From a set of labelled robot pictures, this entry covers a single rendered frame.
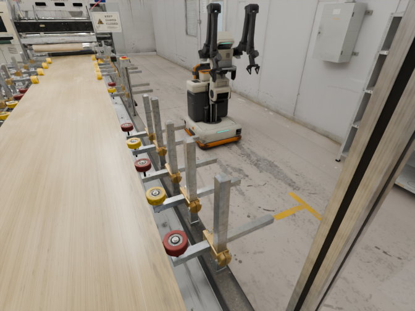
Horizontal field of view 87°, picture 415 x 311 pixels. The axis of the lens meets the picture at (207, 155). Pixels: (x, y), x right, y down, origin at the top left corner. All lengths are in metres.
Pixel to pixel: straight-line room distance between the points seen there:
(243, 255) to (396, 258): 1.13
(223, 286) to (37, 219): 0.71
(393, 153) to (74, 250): 0.82
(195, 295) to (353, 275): 1.30
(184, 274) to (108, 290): 0.38
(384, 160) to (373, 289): 1.77
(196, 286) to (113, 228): 0.40
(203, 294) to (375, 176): 0.82
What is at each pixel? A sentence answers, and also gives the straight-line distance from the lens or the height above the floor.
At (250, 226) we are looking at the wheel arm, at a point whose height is 0.82.
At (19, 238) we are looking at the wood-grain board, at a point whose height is 0.90.
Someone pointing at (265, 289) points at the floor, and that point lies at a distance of 1.74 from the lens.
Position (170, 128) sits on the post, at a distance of 1.03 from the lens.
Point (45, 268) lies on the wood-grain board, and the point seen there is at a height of 0.90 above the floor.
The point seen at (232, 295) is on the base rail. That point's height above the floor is 0.70.
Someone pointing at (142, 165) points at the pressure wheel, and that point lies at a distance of 1.11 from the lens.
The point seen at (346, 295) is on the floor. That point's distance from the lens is 1.90.
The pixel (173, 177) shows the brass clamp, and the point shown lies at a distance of 1.14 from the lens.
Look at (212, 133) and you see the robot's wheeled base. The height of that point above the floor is 0.25.
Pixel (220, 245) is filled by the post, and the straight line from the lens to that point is 0.80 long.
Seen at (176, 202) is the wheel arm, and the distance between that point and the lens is 0.99.
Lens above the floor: 1.52
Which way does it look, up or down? 32 degrees down
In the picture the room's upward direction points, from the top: straight up
